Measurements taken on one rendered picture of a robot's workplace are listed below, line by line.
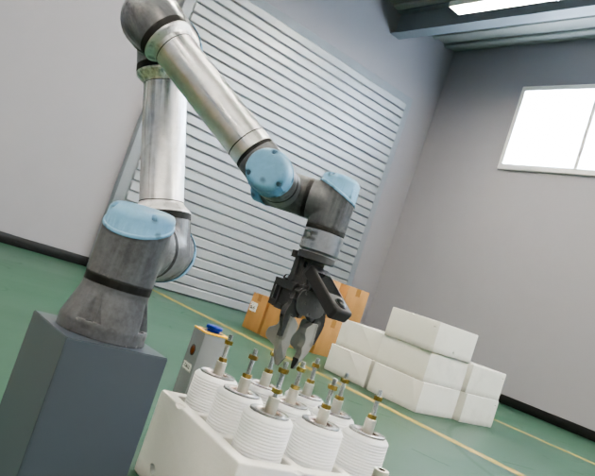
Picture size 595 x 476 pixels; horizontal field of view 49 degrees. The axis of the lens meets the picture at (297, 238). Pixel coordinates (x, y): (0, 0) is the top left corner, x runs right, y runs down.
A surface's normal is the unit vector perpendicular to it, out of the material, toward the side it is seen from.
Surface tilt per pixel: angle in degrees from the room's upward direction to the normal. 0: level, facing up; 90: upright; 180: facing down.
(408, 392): 90
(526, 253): 90
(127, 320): 72
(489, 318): 90
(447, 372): 90
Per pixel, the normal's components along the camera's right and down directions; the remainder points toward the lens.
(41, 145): 0.59, 0.15
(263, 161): -0.14, -0.11
